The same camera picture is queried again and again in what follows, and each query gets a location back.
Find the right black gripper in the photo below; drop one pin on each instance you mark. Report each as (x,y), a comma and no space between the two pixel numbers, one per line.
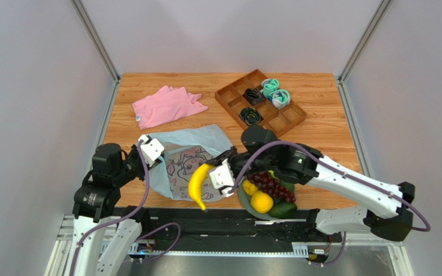
(226,156)

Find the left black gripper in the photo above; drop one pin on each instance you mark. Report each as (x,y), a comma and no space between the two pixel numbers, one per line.
(134,151)

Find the yellow fake banana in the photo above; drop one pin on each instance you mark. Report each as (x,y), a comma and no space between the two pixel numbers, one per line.
(196,183)

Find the light blue plastic bag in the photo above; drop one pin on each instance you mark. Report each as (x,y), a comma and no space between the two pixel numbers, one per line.
(185,151)

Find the yellow fake fruit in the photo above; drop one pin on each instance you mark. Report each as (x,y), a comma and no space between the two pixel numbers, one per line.
(249,187)

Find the dark red fake grapes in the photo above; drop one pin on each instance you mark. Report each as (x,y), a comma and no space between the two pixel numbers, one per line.
(270,185)

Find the yellow fake lemon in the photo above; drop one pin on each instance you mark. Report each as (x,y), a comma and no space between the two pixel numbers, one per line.
(261,202)

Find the dark green fake avocado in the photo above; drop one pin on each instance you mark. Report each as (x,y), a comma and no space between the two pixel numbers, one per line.
(283,210)

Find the dark green fake lime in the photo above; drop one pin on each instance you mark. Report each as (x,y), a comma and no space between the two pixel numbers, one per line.
(289,186)

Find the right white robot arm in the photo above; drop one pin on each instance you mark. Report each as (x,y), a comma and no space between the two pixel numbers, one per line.
(383,209)

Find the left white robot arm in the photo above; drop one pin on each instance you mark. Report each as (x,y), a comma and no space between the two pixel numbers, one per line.
(100,243)

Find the grey-blue round plate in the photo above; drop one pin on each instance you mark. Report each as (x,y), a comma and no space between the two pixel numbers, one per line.
(245,201)

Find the black yellow rolled sock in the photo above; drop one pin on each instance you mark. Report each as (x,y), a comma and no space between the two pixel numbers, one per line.
(250,116)

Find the wooden compartment tray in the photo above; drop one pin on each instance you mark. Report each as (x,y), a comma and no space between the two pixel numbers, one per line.
(231,99)

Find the pink cloth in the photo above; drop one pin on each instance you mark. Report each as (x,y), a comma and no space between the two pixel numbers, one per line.
(168,104)

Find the teal white rolled sock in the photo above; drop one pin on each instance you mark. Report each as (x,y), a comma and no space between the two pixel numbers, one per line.
(280,98)

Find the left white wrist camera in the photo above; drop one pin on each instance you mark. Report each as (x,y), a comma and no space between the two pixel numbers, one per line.
(151,149)

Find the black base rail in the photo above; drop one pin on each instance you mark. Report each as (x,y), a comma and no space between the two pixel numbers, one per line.
(232,231)

